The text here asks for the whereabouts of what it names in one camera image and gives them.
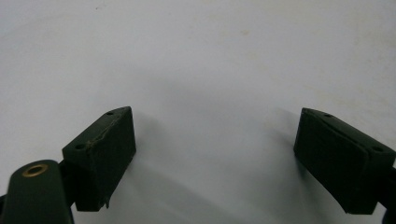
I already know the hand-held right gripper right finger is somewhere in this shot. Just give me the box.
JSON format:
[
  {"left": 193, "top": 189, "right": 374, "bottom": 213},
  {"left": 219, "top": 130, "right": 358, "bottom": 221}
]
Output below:
[{"left": 293, "top": 107, "right": 396, "bottom": 216}]

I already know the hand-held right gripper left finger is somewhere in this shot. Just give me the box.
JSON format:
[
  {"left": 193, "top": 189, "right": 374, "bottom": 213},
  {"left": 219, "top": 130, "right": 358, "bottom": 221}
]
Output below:
[{"left": 62, "top": 105, "right": 137, "bottom": 213}]

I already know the white table sheet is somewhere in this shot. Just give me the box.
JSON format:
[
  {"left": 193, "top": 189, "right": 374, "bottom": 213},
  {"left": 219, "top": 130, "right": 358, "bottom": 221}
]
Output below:
[{"left": 0, "top": 0, "right": 396, "bottom": 224}]

